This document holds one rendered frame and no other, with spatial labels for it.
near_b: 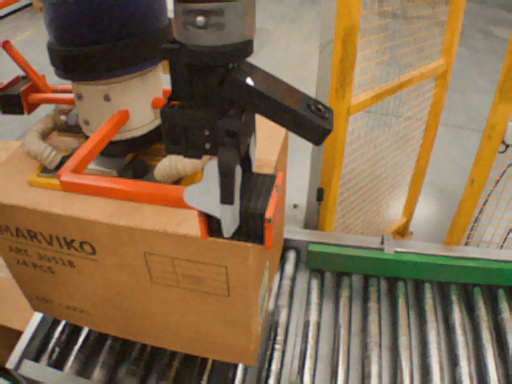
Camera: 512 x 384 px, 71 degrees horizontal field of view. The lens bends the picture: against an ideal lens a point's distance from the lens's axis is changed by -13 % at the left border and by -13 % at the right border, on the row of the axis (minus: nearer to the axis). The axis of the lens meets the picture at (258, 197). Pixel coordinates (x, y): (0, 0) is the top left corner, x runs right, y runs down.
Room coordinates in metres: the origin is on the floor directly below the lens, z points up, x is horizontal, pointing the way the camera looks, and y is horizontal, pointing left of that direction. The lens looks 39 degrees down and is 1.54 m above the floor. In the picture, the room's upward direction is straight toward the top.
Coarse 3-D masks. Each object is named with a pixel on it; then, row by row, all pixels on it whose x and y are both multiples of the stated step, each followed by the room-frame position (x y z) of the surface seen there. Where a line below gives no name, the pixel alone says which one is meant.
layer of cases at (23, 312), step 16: (0, 144) 1.65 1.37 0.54; (16, 144) 1.64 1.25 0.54; (0, 160) 1.50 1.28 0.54; (0, 256) 0.87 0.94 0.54; (0, 272) 0.80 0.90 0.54; (0, 288) 0.73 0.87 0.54; (16, 288) 0.73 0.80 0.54; (0, 304) 0.66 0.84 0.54; (16, 304) 0.67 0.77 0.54; (0, 320) 0.60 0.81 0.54; (16, 320) 0.61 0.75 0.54; (0, 336) 0.60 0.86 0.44; (16, 336) 0.58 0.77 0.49; (0, 352) 0.61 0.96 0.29
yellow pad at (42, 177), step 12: (72, 156) 0.61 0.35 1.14; (36, 168) 0.62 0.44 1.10; (60, 168) 0.61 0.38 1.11; (132, 168) 0.57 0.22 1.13; (144, 168) 0.57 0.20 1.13; (36, 180) 0.58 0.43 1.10; (48, 180) 0.57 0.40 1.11; (144, 180) 0.56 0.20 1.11; (156, 180) 0.56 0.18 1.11; (180, 180) 0.57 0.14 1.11; (192, 180) 0.57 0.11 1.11
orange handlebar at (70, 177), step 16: (32, 96) 0.70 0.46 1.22; (48, 96) 0.69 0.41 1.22; (64, 96) 0.69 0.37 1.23; (128, 112) 0.61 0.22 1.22; (112, 128) 0.56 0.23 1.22; (96, 144) 0.51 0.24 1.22; (80, 160) 0.46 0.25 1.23; (64, 176) 0.42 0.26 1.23; (80, 176) 0.42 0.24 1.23; (96, 176) 0.42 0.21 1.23; (80, 192) 0.41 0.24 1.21; (96, 192) 0.40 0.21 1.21; (112, 192) 0.40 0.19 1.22; (128, 192) 0.39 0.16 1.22; (144, 192) 0.39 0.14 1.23; (160, 192) 0.39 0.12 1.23; (176, 192) 0.39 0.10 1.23; (192, 208) 0.38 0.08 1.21
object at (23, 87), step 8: (8, 80) 0.75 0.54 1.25; (16, 80) 0.77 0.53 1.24; (24, 80) 0.77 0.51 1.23; (0, 88) 0.72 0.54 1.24; (8, 88) 0.74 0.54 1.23; (16, 88) 0.73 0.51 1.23; (24, 88) 0.70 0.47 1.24; (32, 88) 0.72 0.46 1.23; (0, 96) 0.70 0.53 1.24; (8, 96) 0.69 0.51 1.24; (16, 96) 0.69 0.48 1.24; (24, 96) 0.69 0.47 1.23; (0, 104) 0.71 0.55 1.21; (8, 104) 0.70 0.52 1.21; (16, 104) 0.70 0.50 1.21; (24, 104) 0.69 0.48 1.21; (32, 104) 0.71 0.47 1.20; (40, 104) 0.73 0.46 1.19; (8, 112) 0.69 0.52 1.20; (16, 112) 0.69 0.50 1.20; (24, 112) 0.69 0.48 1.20; (32, 112) 0.70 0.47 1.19
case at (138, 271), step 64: (0, 192) 0.56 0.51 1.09; (64, 192) 0.56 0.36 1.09; (64, 256) 0.51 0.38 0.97; (128, 256) 0.48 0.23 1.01; (192, 256) 0.45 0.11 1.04; (256, 256) 0.46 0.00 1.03; (64, 320) 0.53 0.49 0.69; (128, 320) 0.49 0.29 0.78; (192, 320) 0.46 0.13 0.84; (256, 320) 0.46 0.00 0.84
